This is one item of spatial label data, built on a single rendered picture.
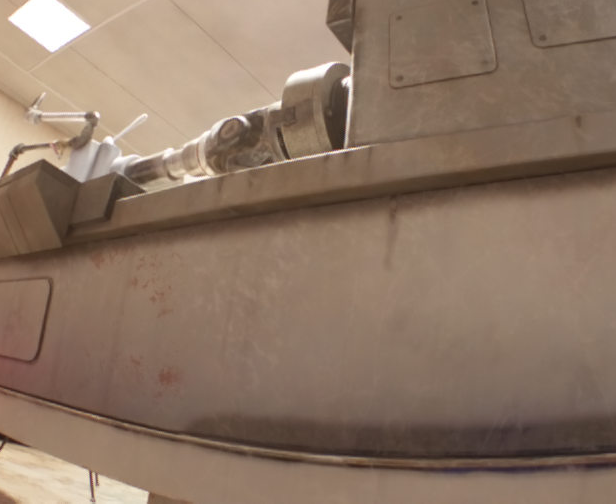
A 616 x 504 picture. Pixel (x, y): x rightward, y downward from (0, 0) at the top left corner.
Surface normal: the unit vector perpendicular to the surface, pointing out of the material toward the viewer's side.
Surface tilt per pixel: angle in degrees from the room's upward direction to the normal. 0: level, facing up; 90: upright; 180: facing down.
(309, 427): 90
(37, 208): 141
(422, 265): 90
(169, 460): 90
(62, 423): 90
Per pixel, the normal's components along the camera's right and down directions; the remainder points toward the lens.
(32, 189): -0.44, 0.46
